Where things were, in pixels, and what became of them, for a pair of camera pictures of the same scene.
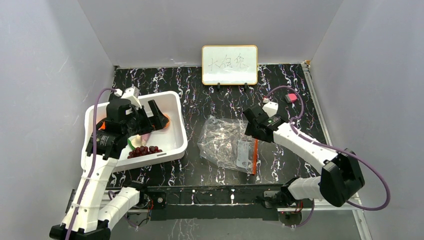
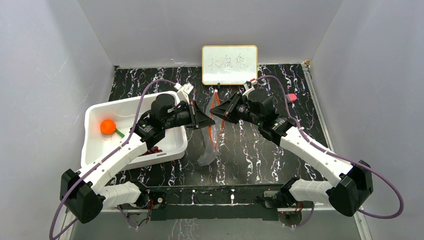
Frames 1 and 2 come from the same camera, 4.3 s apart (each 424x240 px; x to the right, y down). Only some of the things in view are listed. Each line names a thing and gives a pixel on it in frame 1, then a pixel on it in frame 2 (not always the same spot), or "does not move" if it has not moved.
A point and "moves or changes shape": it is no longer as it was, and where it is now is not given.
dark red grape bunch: [143, 150] does not move
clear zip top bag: [223, 142] moves or changes shape
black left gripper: [158, 121] → [199, 118]
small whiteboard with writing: [229, 65] does not move
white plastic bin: [172, 138] does not move
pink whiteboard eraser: [290, 97] does not move
